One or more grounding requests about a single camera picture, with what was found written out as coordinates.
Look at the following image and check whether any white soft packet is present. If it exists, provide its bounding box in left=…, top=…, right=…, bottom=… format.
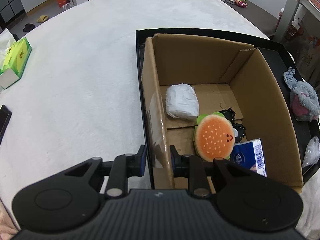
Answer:
left=165, top=83, right=200, bottom=120

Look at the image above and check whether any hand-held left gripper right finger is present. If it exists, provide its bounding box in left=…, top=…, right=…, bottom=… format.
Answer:
left=169, top=145, right=253, bottom=197

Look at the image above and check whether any small grey plush doll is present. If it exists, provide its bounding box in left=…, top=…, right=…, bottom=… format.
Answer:
left=283, top=67, right=304, bottom=90

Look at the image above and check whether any red basket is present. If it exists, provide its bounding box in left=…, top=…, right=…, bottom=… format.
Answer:
left=285, top=24, right=304, bottom=41

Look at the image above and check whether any dark grey bench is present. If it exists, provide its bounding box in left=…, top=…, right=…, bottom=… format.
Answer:
left=200, top=0, right=280, bottom=40

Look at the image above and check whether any green tissue box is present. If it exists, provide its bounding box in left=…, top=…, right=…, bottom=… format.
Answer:
left=0, top=29, right=33, bottom=90

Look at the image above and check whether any white metal desk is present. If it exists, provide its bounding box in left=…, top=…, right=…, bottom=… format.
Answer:
left=274, top=0, right=320, bottom=43

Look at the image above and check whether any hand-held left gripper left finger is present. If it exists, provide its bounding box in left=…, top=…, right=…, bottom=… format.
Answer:
left=64, top=144, right=147, bottom=197

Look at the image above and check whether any brown cardboard box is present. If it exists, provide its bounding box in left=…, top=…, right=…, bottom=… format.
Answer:
left=140, top=33, right=304, bottom=195

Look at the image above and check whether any burger plush toy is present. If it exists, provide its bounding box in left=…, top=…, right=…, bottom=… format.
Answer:
left=194, top=112, right=238, bottom=163

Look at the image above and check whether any black smartphone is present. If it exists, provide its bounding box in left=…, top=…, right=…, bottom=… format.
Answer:
left=0, top=104, right=12, bottom=143

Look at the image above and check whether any pink cloth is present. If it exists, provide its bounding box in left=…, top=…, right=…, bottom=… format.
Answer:
left=0, top=197, right=19, bottom=233

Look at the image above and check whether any black lace cloth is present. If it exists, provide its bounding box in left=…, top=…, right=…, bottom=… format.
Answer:
left=216, top=106, right=247, bottom=145

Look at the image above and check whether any black shallow tray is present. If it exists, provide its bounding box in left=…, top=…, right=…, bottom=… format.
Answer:
left=136, top=29, right=320, bottom=190

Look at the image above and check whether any blue tissue packet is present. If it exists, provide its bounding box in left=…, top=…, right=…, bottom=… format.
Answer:
left=229, top=139, right=267, bottom=178

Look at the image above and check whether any dark grey cabinet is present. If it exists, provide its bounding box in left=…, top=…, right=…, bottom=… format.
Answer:
left=0, top=0, right=25, bottom=29

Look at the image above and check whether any clear plastic bag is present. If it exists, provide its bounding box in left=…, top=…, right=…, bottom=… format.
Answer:
left=301, top=135, right=320, bottom=168

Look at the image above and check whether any grey pink elephant plush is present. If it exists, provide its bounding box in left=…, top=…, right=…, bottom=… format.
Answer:
left=289, top=81, right=320, bottom=122

